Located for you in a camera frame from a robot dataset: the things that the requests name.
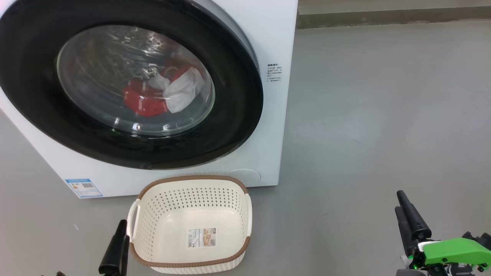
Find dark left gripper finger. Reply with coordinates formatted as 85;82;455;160
99;220;130;276

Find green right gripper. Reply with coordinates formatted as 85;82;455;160
395;190;491;276

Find red and white garment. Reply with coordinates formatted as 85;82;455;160
123;59;206;117

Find dark washing machine door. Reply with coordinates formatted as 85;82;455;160
0;0;264;170

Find cream perforated laundry basket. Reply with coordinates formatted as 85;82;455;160
127;175;253;274

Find printed paper product label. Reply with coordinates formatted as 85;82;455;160
187;227;216;248

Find white front-load washing machine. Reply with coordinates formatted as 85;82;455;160
0;0;299;199

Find blue energy label sticker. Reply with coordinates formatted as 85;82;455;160
64;178;103;198

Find round white filter cover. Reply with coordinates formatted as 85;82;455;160
226;169;261;184

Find printed notice text label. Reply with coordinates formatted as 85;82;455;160
267;64;283;83

